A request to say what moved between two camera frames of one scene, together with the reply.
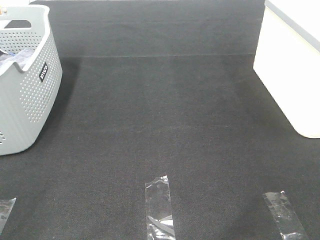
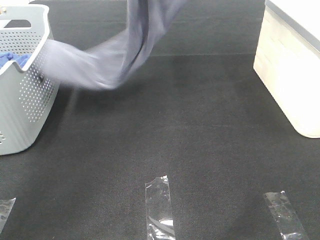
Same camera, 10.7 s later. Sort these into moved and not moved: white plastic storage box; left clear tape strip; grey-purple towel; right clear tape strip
Moved: grey-purple towel
Not moved: right clear tape strip; white plastic storage box; left clear tape strip
